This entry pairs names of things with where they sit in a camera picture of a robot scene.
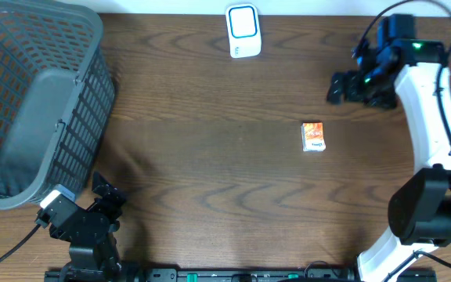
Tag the white barcode scanner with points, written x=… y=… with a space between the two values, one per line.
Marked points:
x=243 y=28

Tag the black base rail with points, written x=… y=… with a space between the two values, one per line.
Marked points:
x=174 y=275

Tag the orange tissue packet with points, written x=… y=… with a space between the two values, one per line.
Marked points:
x=313 y=137

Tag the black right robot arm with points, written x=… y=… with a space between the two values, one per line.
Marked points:
x=405 y=71

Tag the grey plastic shopping basket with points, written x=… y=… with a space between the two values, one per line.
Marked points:
x=56 y=95

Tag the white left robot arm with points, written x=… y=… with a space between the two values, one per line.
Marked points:
x=95 y=259

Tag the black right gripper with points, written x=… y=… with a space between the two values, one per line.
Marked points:
x=351 y=92

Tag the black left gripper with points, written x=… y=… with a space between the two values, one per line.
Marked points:
x=109 y=193

